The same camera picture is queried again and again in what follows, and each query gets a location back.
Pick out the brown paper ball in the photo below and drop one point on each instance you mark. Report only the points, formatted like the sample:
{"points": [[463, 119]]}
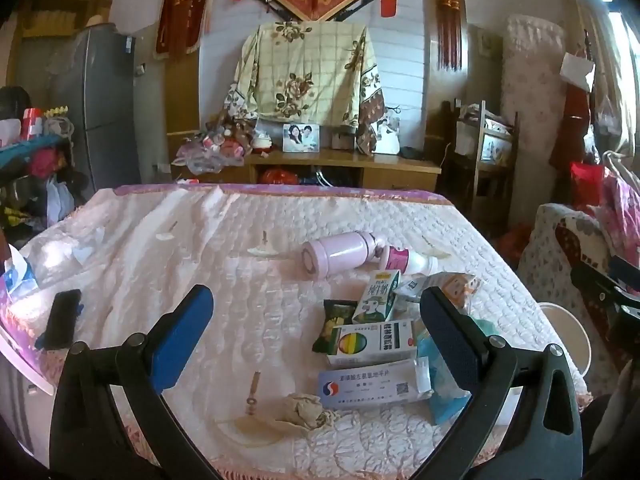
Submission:
{"points": [[306, 411]]}

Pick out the framed couple photo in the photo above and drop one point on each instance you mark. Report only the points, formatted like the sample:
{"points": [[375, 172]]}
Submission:
{"points": [[301, 138]]}

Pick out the white orange snack bag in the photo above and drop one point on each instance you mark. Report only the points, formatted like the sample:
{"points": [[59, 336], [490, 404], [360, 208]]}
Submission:
{"points": [[458, 288]]}

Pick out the dark green snack wrapper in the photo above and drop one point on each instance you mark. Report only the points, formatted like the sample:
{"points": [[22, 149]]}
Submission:
{"points": [[336, 313]]}

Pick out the white green milk carton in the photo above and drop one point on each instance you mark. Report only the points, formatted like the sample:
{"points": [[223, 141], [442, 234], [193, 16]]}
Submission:
{"points": [[378, 298]]}

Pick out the rainbow logo medicine box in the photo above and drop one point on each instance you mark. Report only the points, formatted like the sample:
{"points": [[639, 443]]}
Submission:
{"points": [[368, 344]]}

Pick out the pink pajama clothes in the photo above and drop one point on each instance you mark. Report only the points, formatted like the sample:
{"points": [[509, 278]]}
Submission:
{"points": [[618, 215]]}

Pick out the grey refrigerator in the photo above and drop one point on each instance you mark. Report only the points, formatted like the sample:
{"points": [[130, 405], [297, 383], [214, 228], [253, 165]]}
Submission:
{"points": [[93, 76]]}

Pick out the green cloth rag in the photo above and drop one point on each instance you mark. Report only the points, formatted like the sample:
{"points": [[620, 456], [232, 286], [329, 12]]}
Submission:
{"points": [[486, 327]]}

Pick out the pink quilted table cover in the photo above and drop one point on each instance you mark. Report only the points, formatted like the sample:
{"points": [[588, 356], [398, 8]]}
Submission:
{"points": [[134, 254]]}

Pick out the red gift bag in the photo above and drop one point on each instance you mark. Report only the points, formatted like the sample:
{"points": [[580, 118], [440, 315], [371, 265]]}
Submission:
{"points": [[587, 184]]}

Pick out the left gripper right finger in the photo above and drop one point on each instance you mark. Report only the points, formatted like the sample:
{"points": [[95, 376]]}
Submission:
{"points": [[543, 439]]}

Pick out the cream plastic trash bucket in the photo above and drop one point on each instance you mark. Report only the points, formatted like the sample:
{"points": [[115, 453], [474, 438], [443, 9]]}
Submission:
{"points": [[573, 335]]}

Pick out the blue snack bag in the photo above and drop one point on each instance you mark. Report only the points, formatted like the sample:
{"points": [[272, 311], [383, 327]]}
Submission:
{"points": [[447, 398]]}

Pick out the floral covered standing unit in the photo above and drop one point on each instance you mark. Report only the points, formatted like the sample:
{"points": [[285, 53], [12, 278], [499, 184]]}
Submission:
{"points": [[533, 95]]}

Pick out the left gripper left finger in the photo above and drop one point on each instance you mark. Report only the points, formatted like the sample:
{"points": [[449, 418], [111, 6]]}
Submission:
{"points": [[89, 439]]}

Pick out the wooden shelf rack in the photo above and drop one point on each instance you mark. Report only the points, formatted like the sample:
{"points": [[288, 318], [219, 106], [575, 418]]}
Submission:
{"points": [[479, 165]]}

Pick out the red banner hanging left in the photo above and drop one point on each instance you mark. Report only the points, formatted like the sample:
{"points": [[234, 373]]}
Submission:
{"points": [[179, 28]]}

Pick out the black phone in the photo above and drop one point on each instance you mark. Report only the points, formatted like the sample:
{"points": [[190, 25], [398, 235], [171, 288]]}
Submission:
{"points": [[59, 333]]}

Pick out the floral covered sofa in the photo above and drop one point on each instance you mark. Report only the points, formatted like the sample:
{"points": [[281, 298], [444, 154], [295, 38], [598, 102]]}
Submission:
{"points": [[562, 237]]}

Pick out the blue white medicine box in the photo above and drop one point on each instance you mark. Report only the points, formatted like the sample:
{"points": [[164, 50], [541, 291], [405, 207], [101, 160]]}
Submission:
{"points": [[374, 386]]}

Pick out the floral cloth covered television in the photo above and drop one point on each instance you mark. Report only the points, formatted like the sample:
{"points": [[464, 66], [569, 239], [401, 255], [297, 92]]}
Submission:
{"points": [[324, 73]]}

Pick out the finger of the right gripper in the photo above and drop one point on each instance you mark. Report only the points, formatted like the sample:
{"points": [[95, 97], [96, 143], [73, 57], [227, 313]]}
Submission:
{"points": [[611, 287]]}

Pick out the red chinese knot hanging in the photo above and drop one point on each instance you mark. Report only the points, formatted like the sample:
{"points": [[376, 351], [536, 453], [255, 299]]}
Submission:
{"points": [[448, 18]]}

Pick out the pink thermos bottle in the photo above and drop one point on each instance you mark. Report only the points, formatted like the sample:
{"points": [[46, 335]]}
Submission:
{"points": [[341, 252]]}

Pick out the wooden tv cabinet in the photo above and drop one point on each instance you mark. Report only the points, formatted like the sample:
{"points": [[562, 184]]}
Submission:
{"points": [[381, 172]]}

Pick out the white pink yogurt bottle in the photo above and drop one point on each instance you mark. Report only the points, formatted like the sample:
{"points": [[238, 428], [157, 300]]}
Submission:
{"points": [[407, 261]]}

